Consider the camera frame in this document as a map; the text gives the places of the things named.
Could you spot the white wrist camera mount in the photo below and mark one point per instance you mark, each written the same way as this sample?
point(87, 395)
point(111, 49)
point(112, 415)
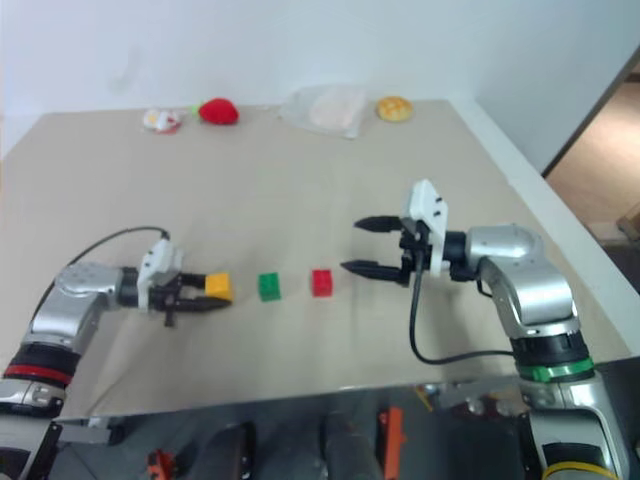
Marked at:
point(159, 272)
point(431, 225)

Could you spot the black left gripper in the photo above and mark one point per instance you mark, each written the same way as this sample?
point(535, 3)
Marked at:
point(166, 296)

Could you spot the small orange black tool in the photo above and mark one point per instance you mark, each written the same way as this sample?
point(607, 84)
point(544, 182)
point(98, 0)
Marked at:
point(161, 464)

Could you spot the red plush strawberry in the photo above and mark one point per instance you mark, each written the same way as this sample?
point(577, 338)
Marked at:
point(218, 111)

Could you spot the red cube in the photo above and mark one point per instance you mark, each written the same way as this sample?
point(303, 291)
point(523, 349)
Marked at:
point(322, 283)

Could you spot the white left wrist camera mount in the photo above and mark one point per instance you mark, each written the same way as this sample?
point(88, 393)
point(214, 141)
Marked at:
point(159, 272)

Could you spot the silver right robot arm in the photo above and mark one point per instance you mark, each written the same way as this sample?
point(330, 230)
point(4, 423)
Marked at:
point(530, 295)

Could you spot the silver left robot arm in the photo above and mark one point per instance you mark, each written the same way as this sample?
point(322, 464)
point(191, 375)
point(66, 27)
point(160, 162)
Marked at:
point(65, 295)

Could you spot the white red small toy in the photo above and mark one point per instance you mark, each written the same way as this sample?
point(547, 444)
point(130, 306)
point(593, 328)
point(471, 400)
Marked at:
point(162, 121)

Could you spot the orange clamp tool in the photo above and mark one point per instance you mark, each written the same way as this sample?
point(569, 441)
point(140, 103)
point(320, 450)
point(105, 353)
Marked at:
point(393, 440)

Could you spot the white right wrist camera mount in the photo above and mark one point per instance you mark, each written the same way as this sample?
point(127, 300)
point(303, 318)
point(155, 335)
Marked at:
point(431, 225)

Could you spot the green cube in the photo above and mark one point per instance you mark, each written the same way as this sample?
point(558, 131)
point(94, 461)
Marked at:
point(269, 286)

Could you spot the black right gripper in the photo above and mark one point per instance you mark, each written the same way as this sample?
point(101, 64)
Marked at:
point(414, 245)

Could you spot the yellow cube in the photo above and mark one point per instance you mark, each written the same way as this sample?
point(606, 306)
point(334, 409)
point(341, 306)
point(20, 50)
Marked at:
point(220, 286)

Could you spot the golden bread bun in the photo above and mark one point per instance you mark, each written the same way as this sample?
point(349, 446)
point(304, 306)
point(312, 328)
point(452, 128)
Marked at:
point(395, 109)

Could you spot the clear plastic bag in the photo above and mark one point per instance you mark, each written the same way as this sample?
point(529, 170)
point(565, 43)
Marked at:
point(327, 110)

